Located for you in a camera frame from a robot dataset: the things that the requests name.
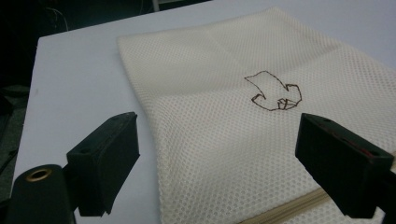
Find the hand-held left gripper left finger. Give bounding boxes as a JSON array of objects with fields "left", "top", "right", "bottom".
[{"left": 65, "top": 111, "right": 141, "bottom": 217}]

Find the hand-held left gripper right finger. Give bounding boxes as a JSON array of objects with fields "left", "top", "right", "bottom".
[{"left": 294, "top": 112, "right": 396, "bottom": 219}]

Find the cream mesh laundry bag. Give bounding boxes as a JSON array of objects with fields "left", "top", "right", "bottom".
[{"left": 117, "top": 7, "right": 396, "bottom": 224}]

